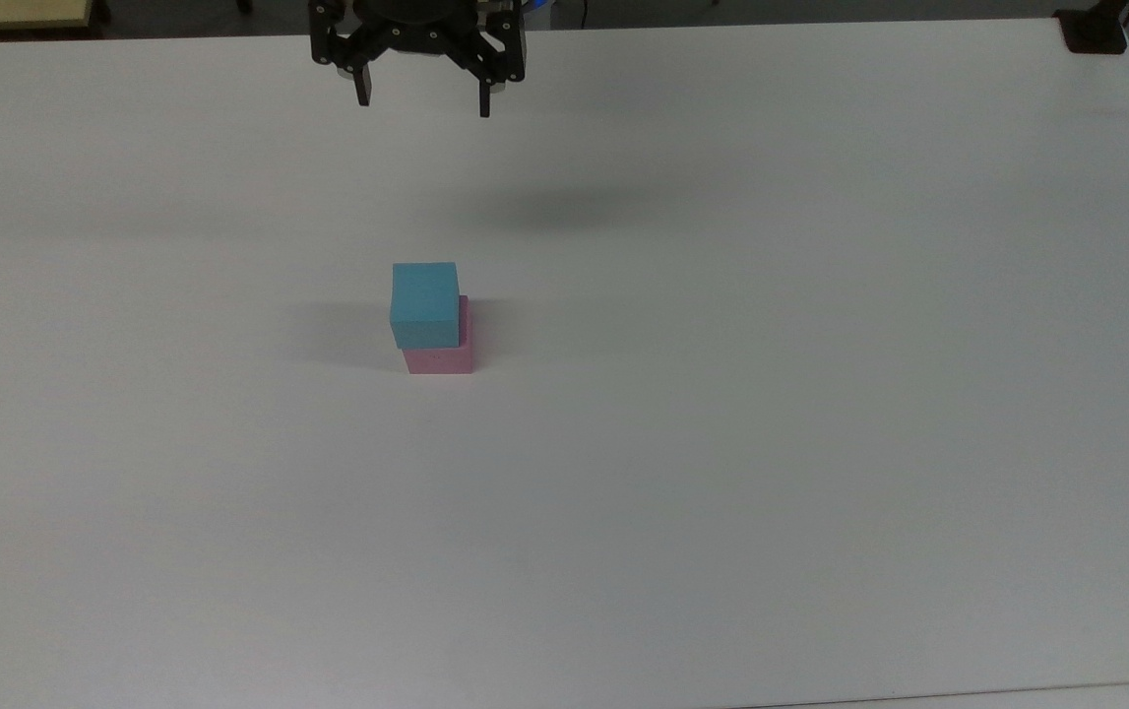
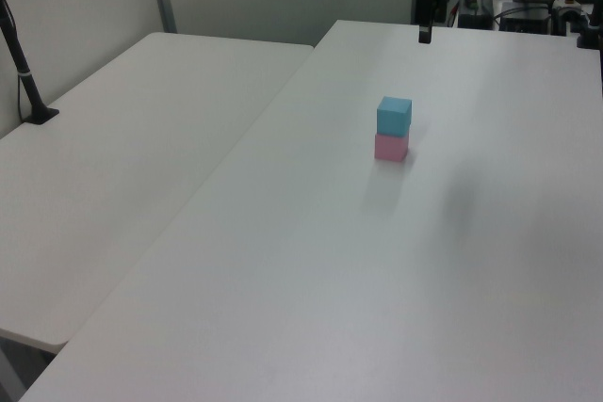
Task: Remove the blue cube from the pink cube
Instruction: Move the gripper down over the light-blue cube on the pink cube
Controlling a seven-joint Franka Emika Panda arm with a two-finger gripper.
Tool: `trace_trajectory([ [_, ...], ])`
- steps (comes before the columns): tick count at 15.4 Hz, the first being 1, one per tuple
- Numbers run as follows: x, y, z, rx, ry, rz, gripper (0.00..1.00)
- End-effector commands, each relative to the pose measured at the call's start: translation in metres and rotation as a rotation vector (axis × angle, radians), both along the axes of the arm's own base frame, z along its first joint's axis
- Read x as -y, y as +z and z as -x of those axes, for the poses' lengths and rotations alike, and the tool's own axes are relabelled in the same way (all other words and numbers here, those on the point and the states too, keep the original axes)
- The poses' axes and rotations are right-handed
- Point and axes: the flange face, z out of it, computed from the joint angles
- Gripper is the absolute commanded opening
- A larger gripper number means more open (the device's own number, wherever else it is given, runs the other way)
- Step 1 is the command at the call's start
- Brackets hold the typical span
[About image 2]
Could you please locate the black camera stand pole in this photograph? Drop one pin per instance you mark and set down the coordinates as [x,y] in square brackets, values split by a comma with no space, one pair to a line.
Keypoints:
[21,68]

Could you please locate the blue cube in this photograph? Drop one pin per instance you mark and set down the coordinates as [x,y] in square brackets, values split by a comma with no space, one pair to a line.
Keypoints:
[393,117]

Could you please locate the pink cube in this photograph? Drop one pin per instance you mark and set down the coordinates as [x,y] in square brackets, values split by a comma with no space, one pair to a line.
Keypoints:
[390,147]

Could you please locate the black equipment box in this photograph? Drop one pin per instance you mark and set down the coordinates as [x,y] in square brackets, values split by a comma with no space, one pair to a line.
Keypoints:
[527,16]

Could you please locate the grey table leg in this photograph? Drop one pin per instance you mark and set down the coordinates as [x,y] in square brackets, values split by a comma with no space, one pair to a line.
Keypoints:
[10,378]

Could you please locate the black clamp stand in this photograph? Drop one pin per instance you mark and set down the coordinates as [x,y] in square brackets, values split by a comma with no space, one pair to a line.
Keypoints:
[589,30]

